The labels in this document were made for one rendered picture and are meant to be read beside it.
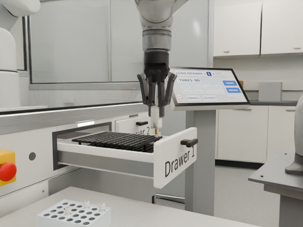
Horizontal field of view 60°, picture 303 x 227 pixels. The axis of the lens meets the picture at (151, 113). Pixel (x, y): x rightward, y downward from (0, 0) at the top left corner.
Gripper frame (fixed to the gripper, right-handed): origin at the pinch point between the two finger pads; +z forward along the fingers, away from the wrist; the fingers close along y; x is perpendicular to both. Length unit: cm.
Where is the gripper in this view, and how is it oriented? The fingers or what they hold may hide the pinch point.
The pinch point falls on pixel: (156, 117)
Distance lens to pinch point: 83.0
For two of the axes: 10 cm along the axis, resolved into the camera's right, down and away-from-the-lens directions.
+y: -9.0, -0.4, 4.4
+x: -4.4, 0.8, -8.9
